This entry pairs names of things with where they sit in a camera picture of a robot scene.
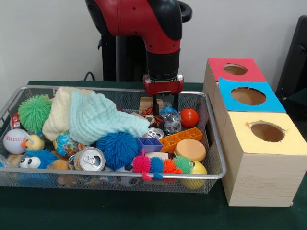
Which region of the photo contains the white baseball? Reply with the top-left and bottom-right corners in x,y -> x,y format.
2,128 -> 28,155

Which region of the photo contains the mint green cloth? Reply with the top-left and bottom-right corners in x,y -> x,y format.
69,91 -> 151,146

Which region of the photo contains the shallow silver mesh bin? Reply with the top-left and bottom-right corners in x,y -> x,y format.
0,85 -> 227,195

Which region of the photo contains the dark green table cloth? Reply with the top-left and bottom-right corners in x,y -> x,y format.
0,80 -> 307,230

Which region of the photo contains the blue spiky rubber ball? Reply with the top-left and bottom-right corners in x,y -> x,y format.
95,131 -> 140,171

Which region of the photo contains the silver-top drink can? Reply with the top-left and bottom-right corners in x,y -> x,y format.
69,147 -> 106,172

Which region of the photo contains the red ball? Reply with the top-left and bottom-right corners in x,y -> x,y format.
180,108 -> 200,127

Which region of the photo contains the yellow smiley ball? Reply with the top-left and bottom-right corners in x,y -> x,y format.
179,160 -> 208,190

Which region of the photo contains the green spiky rubber ball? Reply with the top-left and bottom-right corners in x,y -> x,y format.
18,94 -> 53,133

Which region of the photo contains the wooden three-hole box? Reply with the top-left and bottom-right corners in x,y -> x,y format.
202,57 -> 307,207

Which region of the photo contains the cream knit cloth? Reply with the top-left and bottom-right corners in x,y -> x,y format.
42,86 -> 96,142

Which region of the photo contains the black upright panel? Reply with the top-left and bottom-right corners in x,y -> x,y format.
275,15 -> 307,96

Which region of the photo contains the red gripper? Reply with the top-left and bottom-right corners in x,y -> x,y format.
143,73 -> 185,118

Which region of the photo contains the round orange sponge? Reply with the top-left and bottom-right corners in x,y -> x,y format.
174,138 -> 207,162

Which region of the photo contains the crushed clear plastic bottle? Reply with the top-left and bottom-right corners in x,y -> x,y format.
159,103 -> 182,133

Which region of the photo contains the rainbow spiky caterpillar toy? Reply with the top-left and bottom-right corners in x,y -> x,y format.
132,148 -> 195,181

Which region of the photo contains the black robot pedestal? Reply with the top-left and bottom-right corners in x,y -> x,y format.
97,1 -> 193,82

